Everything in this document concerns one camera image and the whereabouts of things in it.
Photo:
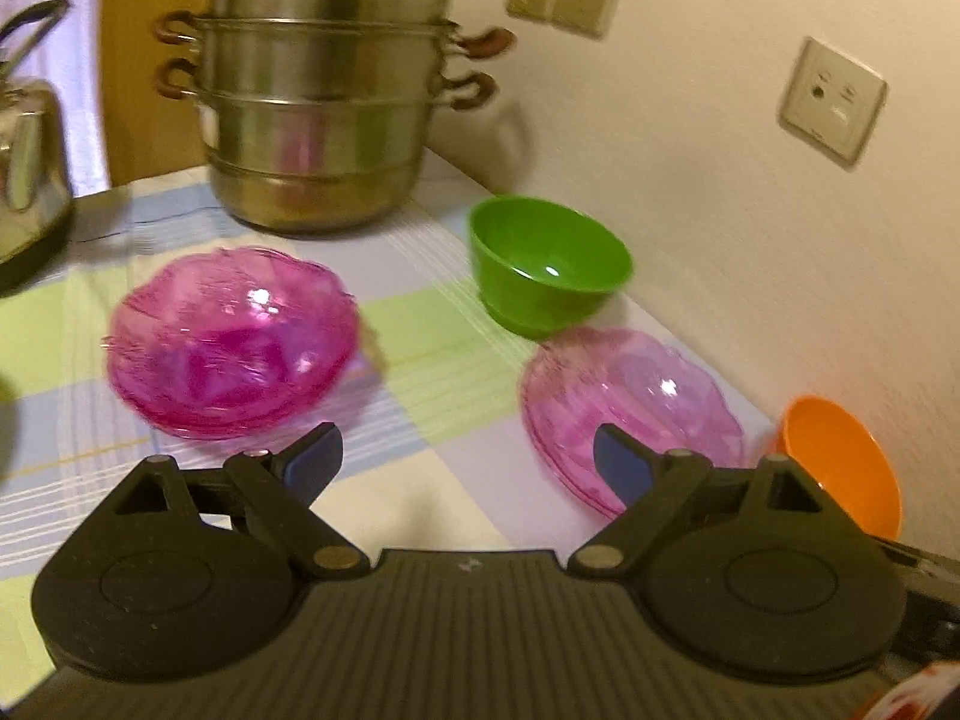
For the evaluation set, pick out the stainless steel steamer pot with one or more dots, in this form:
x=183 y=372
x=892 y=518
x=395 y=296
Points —
x=315 y=112

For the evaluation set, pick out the checked tablecloth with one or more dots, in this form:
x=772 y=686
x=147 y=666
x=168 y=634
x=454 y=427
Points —
x=435 y=345

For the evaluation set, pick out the beige wall socket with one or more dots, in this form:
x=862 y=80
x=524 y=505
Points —
x=831 y=101

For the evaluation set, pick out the stainless steel kettle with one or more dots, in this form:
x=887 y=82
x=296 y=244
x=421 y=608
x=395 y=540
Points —
x=30 y=157

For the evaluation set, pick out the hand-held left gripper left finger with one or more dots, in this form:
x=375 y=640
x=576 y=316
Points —
x=315 y=459

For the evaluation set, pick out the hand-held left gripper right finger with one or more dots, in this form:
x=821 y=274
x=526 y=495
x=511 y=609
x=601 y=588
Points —
x=619 y=465

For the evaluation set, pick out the green plastic bowl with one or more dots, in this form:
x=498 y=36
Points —
x=547 y=262

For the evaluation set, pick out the pink glass plate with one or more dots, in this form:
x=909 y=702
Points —
x=637 y=397

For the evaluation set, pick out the orange plastic bowl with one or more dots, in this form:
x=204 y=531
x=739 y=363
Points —
x=840 y=457

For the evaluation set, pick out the stack of pink glass plates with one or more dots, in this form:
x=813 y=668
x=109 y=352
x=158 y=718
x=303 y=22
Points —
x=225 y=352

